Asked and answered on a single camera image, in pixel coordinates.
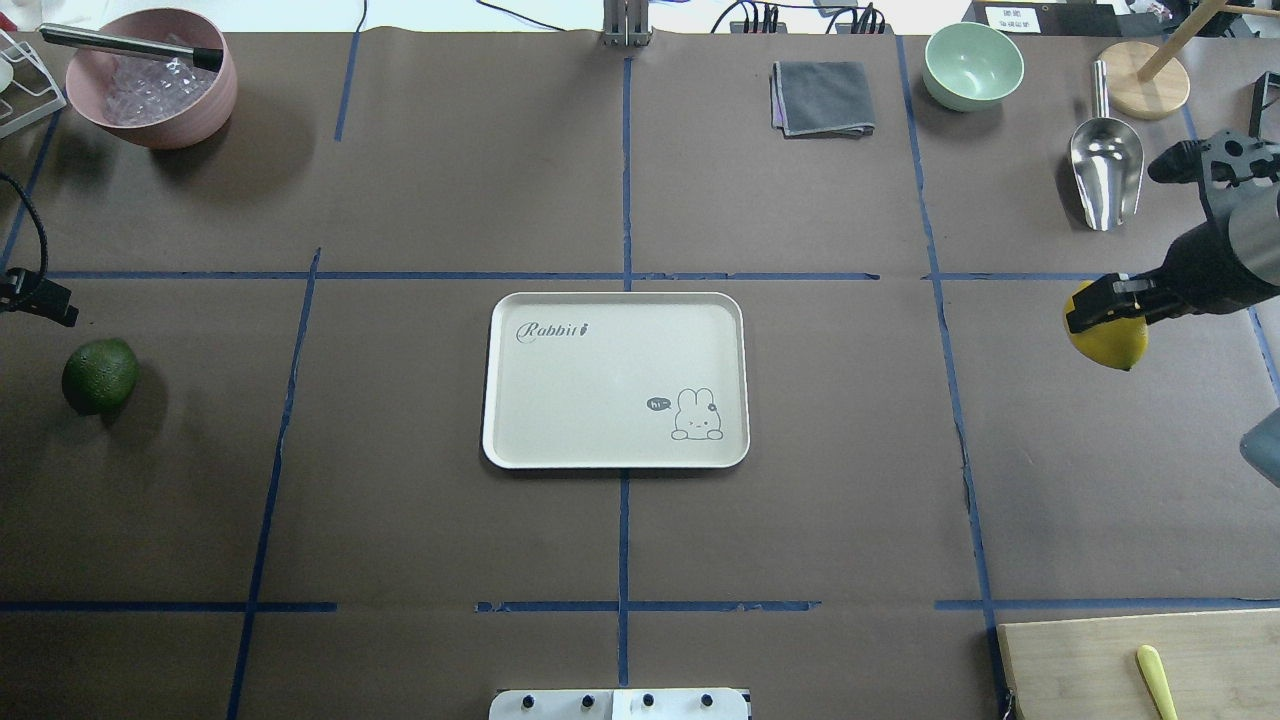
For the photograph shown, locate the green lime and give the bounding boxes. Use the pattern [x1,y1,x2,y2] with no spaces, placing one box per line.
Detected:
[61,338,140,416]

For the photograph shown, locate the pink bowl with ice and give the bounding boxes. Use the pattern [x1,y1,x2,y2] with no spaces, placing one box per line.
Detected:
[65,8,239,150]

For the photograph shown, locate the cream rabbit tray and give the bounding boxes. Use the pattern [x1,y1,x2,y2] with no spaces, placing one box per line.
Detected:
[481,292,751,470]

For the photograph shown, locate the white wire cup rack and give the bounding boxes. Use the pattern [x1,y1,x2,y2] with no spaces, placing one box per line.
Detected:
[1,29,67,138]

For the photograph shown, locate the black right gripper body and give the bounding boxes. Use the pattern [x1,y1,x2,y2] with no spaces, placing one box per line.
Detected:
[1064,272,1176,334]

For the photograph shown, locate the wooden cutting board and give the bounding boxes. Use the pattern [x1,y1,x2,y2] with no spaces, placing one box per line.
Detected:
[997,609,1279,719]

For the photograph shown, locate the folded grey cloth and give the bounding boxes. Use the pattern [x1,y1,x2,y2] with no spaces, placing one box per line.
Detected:
[771,61,877,138]

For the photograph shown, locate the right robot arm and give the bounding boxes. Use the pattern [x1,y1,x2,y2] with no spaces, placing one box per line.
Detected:
[1064,129,1279,334]

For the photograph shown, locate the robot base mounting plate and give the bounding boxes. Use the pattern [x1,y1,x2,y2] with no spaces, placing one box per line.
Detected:
[488,687,753,719]

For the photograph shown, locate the yellow banana peel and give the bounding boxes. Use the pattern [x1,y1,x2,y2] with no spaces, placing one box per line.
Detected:
[1135,644,1179,720]

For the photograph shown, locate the mint green bowl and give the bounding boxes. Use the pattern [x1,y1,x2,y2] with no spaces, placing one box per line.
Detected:
[923,22,1025,113]

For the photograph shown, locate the yellow lemon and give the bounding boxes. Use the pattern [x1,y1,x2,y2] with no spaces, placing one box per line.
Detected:
[1062,297,1149,372]

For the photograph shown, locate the wooden stand with round base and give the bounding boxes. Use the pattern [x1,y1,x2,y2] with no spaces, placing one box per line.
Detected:
[1092,1,1279,120]

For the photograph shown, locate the metal scoop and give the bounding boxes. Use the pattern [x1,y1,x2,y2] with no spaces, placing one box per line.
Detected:
[1068,59,1144,232]

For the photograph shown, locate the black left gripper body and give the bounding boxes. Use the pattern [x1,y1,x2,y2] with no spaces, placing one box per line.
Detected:
[1,268,79,328]

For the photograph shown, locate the metal frame post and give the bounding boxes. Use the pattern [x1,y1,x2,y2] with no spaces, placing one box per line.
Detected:
[602,0,653,47]

